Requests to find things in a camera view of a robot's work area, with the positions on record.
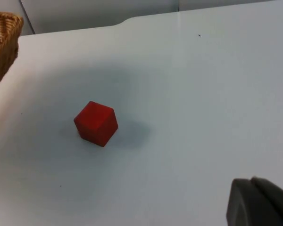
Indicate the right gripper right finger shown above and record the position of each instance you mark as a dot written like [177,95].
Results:
[278,202]

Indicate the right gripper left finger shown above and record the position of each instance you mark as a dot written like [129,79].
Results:
[245,207]

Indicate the red cube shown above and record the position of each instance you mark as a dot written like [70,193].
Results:
[96,123]

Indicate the pale brown wicker basket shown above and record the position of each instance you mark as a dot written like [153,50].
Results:
[2,47]

